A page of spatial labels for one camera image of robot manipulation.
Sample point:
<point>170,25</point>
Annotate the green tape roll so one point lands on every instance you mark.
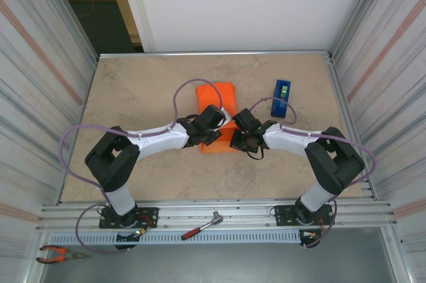
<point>284,90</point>

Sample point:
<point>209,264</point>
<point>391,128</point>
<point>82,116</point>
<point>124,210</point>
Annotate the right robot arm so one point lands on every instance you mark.
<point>289,134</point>

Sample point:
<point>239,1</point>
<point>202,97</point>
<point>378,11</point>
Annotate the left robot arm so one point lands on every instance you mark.
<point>159,138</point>

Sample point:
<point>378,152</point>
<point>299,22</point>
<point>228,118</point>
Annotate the blue tape dispenser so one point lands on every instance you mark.
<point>279,108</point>

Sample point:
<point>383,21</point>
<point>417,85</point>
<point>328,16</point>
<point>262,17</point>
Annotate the yellow power connector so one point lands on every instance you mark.
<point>313,235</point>
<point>141,231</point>

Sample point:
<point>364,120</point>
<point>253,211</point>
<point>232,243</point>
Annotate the tan wooden door jamb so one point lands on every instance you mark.
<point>123,3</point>

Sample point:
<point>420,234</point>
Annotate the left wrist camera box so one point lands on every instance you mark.
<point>209,116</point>

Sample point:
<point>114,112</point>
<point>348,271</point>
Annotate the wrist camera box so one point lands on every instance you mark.
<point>246,118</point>
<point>209,116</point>

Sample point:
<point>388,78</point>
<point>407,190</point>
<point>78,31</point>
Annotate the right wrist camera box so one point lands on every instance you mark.
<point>246,118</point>

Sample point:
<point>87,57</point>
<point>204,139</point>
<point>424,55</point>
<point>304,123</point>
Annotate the aluminium mounting rail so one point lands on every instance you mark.
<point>246,216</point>

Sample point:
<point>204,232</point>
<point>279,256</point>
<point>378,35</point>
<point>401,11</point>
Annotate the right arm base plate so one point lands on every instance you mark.
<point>283,213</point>

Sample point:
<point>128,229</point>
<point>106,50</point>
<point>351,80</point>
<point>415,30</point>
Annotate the aluminium table edge rail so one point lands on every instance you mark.
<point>213,53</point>

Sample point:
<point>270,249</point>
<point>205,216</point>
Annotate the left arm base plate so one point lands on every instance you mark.
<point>149,213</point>

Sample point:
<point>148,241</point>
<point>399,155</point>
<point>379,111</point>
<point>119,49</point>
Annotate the aluminium corner post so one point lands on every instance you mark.
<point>90,46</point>
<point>339,43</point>

